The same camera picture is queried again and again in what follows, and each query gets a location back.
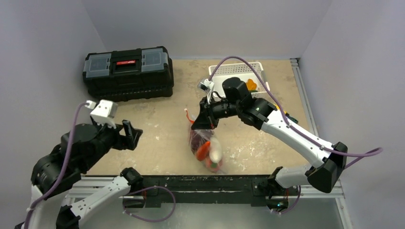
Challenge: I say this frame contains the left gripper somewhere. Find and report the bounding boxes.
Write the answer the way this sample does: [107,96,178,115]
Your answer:
[83,116,143,169]

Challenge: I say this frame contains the clear zip top bag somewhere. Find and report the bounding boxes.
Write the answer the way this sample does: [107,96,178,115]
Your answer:
[184,108,226,175]

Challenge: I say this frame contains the orange carrot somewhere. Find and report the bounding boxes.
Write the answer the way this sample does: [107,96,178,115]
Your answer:
[195,141,211,161]

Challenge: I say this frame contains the white radish with leaves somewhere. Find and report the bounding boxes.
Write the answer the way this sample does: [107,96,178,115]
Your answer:
[209,137,223,163]

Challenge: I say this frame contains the pink peach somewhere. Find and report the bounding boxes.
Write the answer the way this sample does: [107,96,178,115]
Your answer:
[204,157,223,173]

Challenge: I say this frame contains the dark red grapes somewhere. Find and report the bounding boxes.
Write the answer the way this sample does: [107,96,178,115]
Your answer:
[189,129,213,154]

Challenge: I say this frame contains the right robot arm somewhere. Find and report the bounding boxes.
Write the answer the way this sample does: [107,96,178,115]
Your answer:
[192,77,348,194]

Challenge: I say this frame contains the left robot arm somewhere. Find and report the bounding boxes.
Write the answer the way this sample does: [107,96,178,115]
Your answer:
[17,120,143,229]

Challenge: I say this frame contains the white plastic basket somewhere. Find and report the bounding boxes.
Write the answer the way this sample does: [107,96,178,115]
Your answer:
[212,62,270,97]

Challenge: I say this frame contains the orange pepper piece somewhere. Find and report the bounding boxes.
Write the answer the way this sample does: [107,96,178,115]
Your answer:
[245,79,259,93]

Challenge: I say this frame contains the black toolbox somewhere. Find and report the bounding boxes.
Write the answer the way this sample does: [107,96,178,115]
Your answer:
[82,46,174,102]

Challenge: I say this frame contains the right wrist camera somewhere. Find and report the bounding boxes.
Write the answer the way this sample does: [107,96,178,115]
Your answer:
[197,79,214,104]

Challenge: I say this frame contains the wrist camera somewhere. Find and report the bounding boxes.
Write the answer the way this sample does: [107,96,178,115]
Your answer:
[85,100,118,129]
[197,79,214,104]

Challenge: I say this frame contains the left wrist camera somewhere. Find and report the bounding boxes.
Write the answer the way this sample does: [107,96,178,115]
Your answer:
[85,100,118,129]

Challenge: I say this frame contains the yellow handled screwdriver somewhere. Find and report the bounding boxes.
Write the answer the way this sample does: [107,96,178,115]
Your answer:
[275,105,288,115]

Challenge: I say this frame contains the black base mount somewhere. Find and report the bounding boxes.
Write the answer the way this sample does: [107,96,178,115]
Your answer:
[121,174,299,211]

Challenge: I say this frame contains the green handled screwdriver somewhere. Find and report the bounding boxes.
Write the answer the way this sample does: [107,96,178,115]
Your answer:
[287,115,298,124]

